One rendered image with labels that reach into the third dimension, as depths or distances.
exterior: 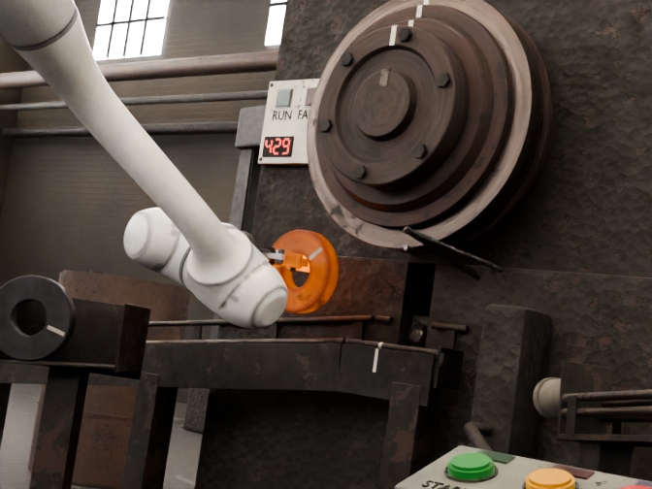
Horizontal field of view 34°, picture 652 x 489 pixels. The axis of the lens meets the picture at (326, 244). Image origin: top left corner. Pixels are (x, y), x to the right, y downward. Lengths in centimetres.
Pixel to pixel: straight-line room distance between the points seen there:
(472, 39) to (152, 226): 63
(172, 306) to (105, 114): 322
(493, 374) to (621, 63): 58
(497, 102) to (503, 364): 43
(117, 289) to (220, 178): 630
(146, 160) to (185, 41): 1020
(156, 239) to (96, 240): 1035
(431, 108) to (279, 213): 57
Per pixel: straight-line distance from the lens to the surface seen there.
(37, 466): 203
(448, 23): 191
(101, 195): 1211
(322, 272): 195
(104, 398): 462
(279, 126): 229
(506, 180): 179
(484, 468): 94
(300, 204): 223
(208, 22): 1155
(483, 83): 182
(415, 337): 196
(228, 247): 158
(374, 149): 185
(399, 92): 183
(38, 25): 141
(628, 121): 190
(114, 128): 152
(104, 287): 462
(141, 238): 169
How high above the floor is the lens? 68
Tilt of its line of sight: 6 degrees up
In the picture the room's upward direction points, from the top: 8 degrees clockwise
